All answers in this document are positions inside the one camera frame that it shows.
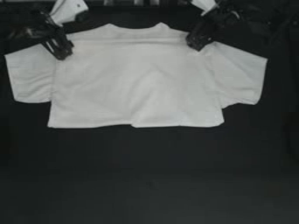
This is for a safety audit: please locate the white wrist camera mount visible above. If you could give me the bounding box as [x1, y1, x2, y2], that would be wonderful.
[51, 0, 90, 25]
[191, 0, 221, 16]

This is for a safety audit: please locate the white shirt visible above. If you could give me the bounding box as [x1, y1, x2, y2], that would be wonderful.
[4, 21, 269, 130]

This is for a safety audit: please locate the black metal frame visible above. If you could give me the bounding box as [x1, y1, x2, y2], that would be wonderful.
[0, 0, 299, 11]

